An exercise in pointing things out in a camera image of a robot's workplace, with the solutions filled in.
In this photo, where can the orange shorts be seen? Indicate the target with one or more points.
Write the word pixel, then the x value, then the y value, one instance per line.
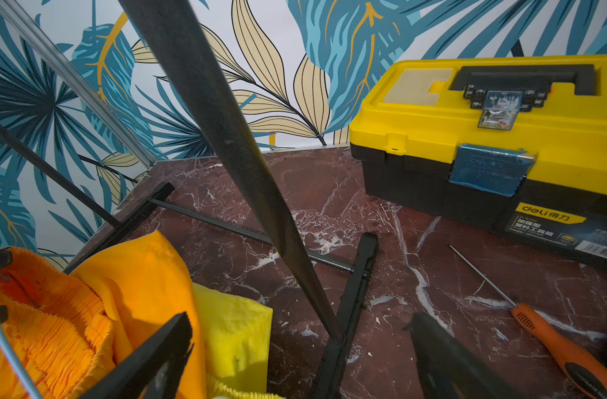
pixel 70 330

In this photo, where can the yellow black plastic toolbox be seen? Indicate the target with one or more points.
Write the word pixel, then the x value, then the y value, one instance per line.
pixel 516 146

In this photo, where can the orange handled screwdriver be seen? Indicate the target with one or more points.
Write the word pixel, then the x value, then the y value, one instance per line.
pixel 579 366

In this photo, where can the blue wire hanger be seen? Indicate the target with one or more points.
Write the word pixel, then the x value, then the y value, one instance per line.
pixel 18 367

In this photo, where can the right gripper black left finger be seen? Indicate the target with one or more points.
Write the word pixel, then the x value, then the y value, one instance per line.
pixel 153 370

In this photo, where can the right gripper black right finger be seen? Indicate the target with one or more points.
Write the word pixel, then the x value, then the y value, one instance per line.
pixel 447 369

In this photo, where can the black clothes rack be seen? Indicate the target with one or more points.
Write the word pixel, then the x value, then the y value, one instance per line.
pixel 260 45

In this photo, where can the yellow shorts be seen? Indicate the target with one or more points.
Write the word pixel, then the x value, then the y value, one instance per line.
pixel 236 334

